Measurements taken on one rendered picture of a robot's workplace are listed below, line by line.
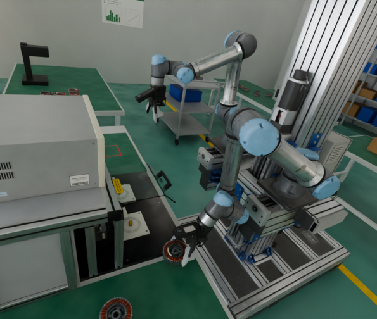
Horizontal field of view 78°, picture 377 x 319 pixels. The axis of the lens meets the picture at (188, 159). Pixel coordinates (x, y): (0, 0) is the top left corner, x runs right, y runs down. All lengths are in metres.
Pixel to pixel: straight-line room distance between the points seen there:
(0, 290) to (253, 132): 0.96
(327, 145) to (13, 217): 1.52
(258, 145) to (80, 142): 0.57
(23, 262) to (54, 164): 0.33
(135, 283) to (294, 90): 1.14
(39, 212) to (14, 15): 5.50
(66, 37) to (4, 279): 5.55
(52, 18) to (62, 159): 5.40
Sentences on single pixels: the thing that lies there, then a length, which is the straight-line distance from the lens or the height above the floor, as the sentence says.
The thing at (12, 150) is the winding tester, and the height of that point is 1.30.
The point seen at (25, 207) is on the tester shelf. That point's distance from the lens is 0.91.
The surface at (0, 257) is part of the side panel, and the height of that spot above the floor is 1.01.
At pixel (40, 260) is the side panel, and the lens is 0.97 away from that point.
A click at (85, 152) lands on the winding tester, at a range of 0.84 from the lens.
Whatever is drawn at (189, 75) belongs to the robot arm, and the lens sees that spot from 1.23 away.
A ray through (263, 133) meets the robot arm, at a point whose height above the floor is 1.43.
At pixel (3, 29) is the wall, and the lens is 6.23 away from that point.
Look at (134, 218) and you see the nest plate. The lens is 1.27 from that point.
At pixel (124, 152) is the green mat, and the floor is 0.75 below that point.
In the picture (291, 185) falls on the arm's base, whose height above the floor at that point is 1.10.
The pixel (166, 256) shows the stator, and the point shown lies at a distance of 1.08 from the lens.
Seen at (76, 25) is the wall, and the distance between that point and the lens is 6.17.
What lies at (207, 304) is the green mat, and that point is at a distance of 1.10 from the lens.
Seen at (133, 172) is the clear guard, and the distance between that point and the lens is 1.09.
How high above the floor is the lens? 1.70
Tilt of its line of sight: 31 degrees down
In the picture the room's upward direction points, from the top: 11 degrees clockwise
